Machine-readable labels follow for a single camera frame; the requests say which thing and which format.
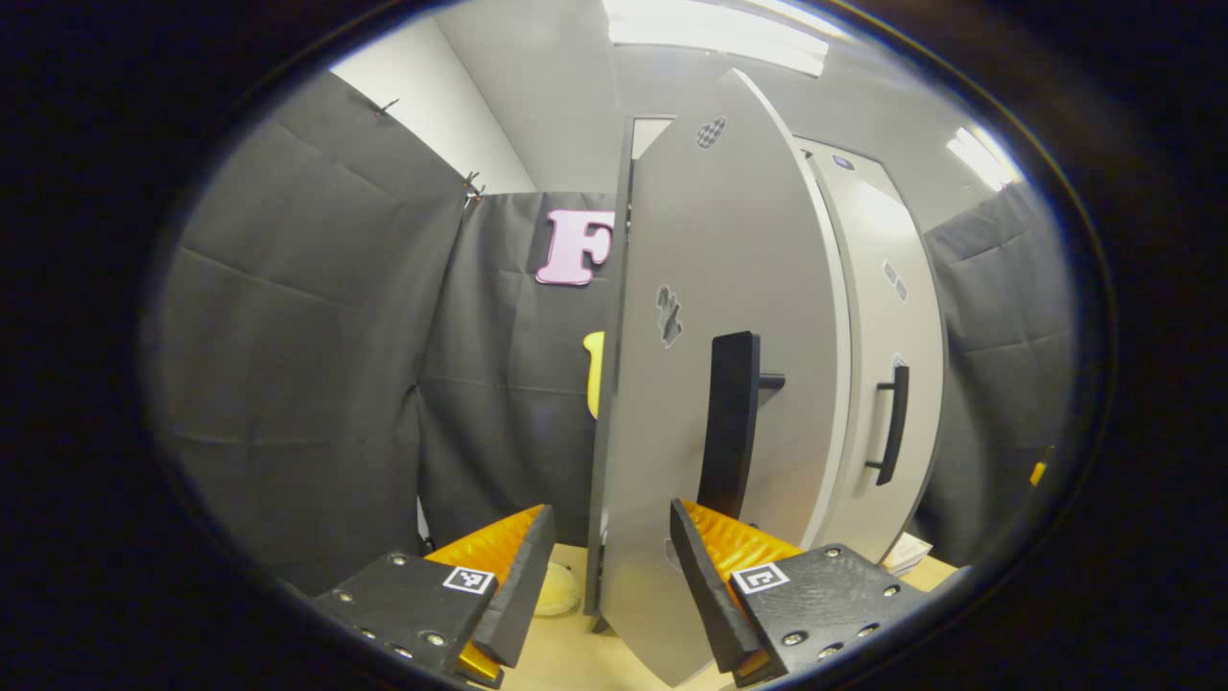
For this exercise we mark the grey cabinet door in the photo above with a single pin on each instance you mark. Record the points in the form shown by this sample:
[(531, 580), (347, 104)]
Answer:
[(863, 288), (748, 269)]

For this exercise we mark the large ceiling light panel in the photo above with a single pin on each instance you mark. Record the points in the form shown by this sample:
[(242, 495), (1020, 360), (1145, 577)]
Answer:
[(710, 34)]

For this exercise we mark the black backdrop cloth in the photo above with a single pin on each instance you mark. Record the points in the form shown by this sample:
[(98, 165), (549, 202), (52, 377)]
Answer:
[(307, 365)]

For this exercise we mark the pale yellow round coaster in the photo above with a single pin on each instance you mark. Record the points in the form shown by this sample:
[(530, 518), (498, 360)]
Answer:
[(559, 590)]

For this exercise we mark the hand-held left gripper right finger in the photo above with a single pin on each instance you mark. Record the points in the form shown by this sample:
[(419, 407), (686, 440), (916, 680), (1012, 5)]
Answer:
[(705, 595)]

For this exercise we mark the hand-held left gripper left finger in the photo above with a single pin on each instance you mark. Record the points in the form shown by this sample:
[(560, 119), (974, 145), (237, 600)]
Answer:
[(523, 595)]

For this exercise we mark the small ceiling light panel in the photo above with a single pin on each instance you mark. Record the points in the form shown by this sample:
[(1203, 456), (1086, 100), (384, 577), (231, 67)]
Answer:
[(983, 158)]

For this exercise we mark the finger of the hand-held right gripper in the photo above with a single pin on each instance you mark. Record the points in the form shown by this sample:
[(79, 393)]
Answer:
[(1038, 472)]

